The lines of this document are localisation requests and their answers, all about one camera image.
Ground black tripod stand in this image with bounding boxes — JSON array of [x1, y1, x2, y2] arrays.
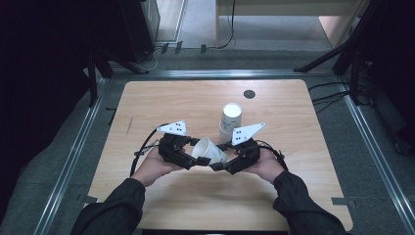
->
[[293, 0, 376, 106]]

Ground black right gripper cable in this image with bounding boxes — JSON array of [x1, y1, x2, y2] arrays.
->
[[255, 139, 290, 171]]

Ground hanging black cable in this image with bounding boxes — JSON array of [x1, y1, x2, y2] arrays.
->
[[216, 0, 237, 50]]

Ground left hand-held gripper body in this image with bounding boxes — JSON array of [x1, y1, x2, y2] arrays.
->
[[157, 120, 199, 170]]

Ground black floor cables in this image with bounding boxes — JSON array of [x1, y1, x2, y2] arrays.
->
[[307, 80, 375, 115]]

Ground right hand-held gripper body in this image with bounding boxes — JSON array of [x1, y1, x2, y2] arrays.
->
[[224, 122, 266, 175]]

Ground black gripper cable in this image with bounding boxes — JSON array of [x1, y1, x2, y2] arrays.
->
[[129, 122, 170, 178], [255, 139, 290, 171]]

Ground person's left hand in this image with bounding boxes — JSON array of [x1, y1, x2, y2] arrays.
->
[[130, 147, 184, 188]]

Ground stack of white paper cups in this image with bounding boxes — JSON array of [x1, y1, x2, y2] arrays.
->
[[218, 102, 244, 145]]

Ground aluminium floor rail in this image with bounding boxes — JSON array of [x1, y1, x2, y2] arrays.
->
[[32, 77, 111, 235], [335, 76, 415, 235], [110, 69, 335, 80]]

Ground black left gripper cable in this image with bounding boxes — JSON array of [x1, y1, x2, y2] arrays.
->
[[129, 122, 170, 178]]

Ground black metal stand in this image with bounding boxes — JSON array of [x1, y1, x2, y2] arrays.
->
[[85, 48, 151, 108]]

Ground black cabinet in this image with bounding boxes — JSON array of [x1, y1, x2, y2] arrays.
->
[[117, 0, 161, 64]]

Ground person's right hand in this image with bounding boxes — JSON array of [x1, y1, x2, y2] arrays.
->
[[243, 148, 289, 186]]

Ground flower print paper cup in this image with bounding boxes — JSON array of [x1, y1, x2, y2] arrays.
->
[[191, 136, 229, 165]]

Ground white floor cable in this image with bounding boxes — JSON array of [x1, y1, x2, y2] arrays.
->
[[142, 45, 164, 72]]

